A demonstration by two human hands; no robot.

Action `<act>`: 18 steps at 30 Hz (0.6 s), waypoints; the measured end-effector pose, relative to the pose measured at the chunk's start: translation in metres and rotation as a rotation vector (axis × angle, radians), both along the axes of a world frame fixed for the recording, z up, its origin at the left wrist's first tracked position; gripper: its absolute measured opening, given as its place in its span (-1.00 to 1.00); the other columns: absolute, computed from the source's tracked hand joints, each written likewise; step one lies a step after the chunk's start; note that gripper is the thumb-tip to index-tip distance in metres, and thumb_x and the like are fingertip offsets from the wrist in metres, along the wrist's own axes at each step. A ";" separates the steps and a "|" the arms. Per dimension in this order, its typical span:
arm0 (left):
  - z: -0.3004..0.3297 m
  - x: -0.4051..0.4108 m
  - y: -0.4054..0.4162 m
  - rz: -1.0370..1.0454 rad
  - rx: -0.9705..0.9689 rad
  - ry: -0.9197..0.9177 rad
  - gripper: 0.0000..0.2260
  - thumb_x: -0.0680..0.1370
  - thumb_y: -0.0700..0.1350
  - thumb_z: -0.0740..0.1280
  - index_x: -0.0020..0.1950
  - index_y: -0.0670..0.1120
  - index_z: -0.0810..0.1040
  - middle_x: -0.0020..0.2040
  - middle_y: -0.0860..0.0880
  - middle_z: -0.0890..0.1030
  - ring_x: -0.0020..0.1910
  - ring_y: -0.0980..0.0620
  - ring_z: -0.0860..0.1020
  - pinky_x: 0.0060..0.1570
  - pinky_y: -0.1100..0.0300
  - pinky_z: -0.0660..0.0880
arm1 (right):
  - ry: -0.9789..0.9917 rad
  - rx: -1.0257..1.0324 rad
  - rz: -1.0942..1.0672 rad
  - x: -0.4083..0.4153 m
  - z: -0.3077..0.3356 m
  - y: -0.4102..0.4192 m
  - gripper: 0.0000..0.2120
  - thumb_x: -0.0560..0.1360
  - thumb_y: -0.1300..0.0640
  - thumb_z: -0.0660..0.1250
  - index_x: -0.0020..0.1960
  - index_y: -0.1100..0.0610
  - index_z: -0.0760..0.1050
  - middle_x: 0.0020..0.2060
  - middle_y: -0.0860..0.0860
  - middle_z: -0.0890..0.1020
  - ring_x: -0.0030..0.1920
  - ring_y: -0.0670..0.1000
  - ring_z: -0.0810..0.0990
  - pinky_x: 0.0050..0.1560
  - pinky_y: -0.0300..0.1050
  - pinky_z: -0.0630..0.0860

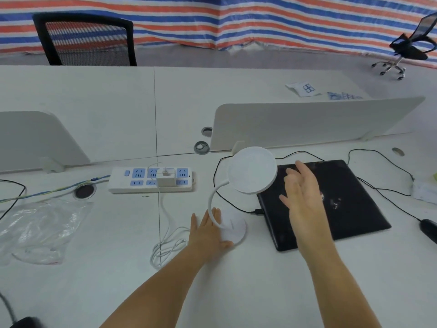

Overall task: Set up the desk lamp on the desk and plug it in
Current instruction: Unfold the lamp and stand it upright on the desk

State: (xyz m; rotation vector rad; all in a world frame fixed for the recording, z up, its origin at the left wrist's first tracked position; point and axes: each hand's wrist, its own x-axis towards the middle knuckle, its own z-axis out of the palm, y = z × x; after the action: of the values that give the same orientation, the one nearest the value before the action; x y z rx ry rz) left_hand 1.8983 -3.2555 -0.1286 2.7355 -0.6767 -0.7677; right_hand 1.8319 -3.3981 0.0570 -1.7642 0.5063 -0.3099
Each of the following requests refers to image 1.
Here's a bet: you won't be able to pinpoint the person's right hand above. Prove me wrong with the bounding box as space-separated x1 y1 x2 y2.
279 160 334 247

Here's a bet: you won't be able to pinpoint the person's left hand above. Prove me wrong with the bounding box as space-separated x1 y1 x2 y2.
187 207 236 267

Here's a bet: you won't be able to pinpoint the white round desk lamp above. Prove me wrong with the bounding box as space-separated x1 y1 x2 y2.
207 146 278 248

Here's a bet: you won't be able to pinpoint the person's left forearm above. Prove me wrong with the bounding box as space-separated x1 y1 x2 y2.
98 249 213 328

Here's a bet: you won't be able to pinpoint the person's right forearm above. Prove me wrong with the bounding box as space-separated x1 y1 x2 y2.
298 238 390 328

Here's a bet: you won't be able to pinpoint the white plug adapter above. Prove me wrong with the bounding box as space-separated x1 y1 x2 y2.
156 169 177 189

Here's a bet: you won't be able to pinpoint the black laptop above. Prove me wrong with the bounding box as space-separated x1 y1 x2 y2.
256 159 392 252

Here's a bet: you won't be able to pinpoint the long white desk divider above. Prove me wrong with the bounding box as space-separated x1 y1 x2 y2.
208 96 426 155

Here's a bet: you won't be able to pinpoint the white power strip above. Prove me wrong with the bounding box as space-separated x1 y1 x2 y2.
108 166 196 194

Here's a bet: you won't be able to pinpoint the paper with blue grid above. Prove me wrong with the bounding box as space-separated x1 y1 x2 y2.
285 81 323 98
327 92 363 101

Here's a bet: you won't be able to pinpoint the white papers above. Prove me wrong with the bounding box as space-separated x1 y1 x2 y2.
411 172 437 202

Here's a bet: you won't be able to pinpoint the black computer mouse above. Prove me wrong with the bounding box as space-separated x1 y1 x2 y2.
419 218 437 245

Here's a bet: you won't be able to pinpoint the clear plastic bag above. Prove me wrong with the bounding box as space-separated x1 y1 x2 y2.
0 197 95 267

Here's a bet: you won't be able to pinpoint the short white desk divider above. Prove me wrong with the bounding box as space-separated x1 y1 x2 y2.
0 110 91 174

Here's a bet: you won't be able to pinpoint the striped tarpaulin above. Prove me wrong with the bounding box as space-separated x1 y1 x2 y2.
0 0 437 69

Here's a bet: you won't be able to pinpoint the black swivel chair chrome base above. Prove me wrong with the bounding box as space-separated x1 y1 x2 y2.
371 11 437 80

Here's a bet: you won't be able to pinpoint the black mesh office chair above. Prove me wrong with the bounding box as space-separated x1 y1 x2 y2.
32 12 138 67

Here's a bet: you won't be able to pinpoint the black laptop cable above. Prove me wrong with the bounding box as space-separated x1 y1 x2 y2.
214 151 329 216

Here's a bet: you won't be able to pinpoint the white lamp cable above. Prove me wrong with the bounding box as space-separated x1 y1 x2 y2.
150 186 192 270

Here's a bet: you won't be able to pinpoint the black mouse cable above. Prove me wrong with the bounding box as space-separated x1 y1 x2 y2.
348 148 424 223

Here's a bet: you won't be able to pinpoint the black cable grommet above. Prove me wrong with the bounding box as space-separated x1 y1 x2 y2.
74 183 97 200

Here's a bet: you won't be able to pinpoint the coloured wire bundle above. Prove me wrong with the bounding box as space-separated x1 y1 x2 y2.
0 177 110 204

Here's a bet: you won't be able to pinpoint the thin black cable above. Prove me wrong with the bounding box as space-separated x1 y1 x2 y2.
0 179 27 221

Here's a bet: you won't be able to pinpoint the black object with grey cable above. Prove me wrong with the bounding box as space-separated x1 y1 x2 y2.
0 292 42 328

